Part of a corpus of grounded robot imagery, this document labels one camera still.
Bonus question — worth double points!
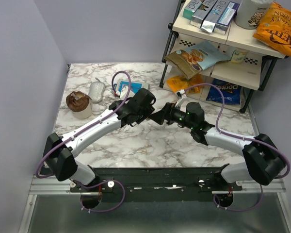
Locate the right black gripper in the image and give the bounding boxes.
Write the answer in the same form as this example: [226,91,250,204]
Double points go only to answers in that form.
[149,102,194,130]

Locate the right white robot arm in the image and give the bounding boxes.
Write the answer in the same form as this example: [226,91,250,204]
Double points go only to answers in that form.
[150,102,287,190]

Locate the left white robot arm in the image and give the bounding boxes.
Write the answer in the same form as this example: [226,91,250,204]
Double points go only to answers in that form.
[43,88,156,192]

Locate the blue Harry's razor box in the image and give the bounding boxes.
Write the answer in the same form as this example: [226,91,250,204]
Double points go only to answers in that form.
[112,79,150,98]

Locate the orange snack bag lower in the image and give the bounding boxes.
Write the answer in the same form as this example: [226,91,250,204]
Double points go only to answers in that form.
[165,74,204,98]

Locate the gold blue snack bag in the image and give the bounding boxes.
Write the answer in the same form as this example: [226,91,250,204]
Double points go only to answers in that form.
[164,41,230,79]

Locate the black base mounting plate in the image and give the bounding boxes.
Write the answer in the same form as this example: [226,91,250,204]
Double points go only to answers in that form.
[70,167,242,203]

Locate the blue Doritos bag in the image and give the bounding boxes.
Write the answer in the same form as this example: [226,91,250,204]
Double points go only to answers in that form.
[206,79,241,105]

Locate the teal toothpaste box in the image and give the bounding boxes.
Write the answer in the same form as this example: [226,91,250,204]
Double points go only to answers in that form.
[182,0,203,20]

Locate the orange kettle chips bag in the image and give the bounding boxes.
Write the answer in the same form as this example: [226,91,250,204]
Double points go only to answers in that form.
[253,2,291,57]

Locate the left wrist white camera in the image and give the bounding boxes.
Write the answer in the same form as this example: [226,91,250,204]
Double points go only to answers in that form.
[120,85,135,100]

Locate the wrist white camera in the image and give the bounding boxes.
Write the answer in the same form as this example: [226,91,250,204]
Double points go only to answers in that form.
[120,85,135,100]
[175,89,187,108]

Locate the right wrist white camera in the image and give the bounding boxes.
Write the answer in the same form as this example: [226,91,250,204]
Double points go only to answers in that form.
[175,89,187,108]

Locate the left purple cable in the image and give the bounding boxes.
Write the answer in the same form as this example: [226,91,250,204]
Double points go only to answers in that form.
[35,70,132,213]

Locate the purple cable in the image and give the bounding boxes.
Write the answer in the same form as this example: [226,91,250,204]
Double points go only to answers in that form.
[35,70,132,213]
[176,83,291,212]

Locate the black frame shelf rack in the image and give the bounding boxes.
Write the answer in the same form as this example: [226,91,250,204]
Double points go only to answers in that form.
[163,0,286,113]

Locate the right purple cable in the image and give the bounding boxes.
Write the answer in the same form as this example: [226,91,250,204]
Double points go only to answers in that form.
[176,83,291,212]

